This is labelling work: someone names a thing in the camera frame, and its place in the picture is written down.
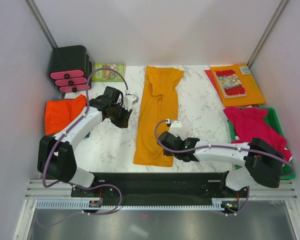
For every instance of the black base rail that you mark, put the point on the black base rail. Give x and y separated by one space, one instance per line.
158 189

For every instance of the magenta t shirt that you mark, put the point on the magenta t shirt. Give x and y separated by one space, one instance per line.
249 123

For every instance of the folded orange t shirt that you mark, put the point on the folded orange t shirt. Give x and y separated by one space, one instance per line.
60 113

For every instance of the red folder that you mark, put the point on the red folder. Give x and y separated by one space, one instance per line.
210 76

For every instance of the white slotted cable duct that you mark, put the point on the white slotted cable duct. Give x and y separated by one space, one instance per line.
89 205

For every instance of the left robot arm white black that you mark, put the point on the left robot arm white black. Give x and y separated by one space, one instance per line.
56 157

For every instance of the orange folder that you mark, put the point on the orange folder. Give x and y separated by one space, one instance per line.
254 95

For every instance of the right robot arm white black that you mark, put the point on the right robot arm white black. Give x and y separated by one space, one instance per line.
259 162

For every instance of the green treehouse book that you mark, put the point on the green treehouse book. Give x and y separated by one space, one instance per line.
110 74

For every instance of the red yellow comic book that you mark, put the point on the red yellow comic book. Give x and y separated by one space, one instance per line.
230 84

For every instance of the folded blue t shirt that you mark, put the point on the folded blue t shirt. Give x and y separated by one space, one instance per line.
87 135

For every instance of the yellow t shirt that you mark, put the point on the yellow t shirt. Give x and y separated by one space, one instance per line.
159 102

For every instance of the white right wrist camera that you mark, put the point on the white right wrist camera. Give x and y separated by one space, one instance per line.
174 127

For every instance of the black pink mini drawer unit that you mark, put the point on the black pink mini drawer unit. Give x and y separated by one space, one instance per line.
69 68

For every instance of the green plastic bin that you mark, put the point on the green plastic bin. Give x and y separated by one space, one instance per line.
271 119

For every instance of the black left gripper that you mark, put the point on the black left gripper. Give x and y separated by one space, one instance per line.
123 123

